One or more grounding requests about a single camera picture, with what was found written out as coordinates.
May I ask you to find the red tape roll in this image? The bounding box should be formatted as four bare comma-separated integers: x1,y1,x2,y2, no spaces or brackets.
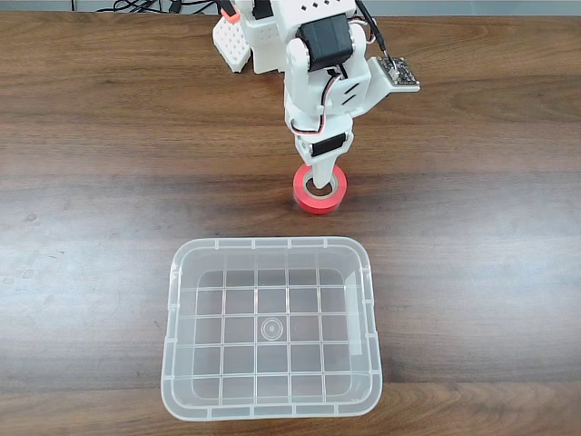
291,165,350,216

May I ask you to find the gripper camera circuit board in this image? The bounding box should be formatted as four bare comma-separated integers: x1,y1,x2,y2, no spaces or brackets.
379,54,421,94

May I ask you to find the clear plastic box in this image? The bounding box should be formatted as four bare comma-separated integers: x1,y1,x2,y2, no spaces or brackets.
161,235,384,421

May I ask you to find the black camera cable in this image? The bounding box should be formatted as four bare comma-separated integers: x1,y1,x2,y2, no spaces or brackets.
355,0,392,63

